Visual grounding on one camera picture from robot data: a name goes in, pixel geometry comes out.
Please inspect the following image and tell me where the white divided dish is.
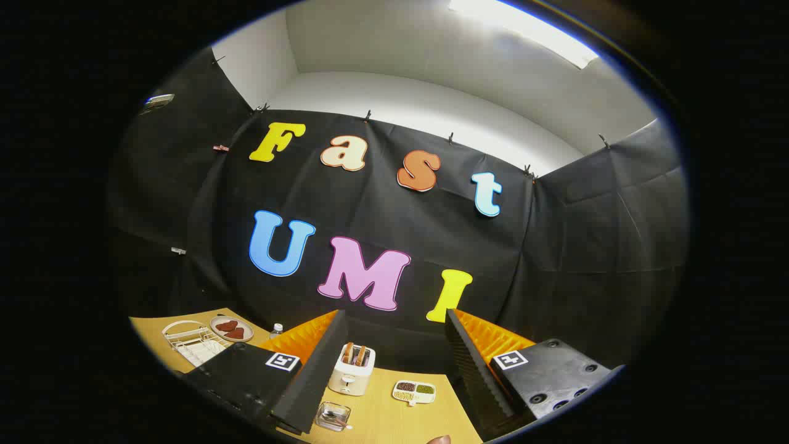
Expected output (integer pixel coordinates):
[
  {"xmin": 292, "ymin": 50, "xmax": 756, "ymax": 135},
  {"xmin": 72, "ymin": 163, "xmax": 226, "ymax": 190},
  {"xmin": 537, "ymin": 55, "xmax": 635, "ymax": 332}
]
[{"xmin": 391, "ymin": 380, "xmax": 437, "ymax": 407}]

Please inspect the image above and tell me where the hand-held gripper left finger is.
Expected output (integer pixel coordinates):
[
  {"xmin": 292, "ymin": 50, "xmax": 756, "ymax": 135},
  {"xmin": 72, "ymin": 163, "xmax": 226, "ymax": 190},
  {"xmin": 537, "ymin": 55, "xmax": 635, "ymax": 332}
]
[{"xmin": 183, "ymin": 310, "xmax": 350, "ymax": 436}]

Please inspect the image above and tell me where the shiny silver fixture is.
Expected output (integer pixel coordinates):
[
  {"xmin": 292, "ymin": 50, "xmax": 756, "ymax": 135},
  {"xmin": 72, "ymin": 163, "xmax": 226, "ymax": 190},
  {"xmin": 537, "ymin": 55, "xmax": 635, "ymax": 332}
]
[{"xmin": 141, "ymin": 93, "xmax": 176, "ymax": 116}]

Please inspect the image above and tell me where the white wire dish rack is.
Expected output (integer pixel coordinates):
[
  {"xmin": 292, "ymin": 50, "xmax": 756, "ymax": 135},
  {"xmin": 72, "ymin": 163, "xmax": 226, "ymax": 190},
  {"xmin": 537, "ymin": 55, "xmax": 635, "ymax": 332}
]
[{"xmin": 162, "ymin": 320, "xmax": 232, "ymax": 369}]

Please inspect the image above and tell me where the metal wire basket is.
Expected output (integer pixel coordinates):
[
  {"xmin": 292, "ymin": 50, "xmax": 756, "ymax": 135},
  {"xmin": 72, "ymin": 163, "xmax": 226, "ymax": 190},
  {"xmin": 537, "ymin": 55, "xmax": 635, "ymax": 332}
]
[{"xmin": 316, "ymin": 401, "xmax": 353, "ymax": 432}]

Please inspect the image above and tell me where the small beige plate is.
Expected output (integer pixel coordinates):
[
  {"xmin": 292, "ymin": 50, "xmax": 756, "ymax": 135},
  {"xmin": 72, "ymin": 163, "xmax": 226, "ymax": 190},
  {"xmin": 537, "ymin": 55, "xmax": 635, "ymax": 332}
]
[{"xmin": 210, "ymin": 316, "xmax": 255, "ymax": 343}]

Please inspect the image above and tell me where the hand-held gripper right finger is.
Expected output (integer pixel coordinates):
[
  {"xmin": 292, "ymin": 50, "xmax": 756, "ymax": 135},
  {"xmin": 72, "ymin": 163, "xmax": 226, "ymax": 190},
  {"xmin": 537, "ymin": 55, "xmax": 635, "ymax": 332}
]
[{"xmin": 444, "ymin": 308, "xmax": 624, "ymax": 442}]

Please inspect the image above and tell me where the white toaster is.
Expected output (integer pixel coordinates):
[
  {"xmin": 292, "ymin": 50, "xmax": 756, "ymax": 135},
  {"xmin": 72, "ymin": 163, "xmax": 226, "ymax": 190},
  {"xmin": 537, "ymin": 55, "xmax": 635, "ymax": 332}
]
[{"xmin": 328, "ymin": 343, "xmax": 377, "ymax": 397}]

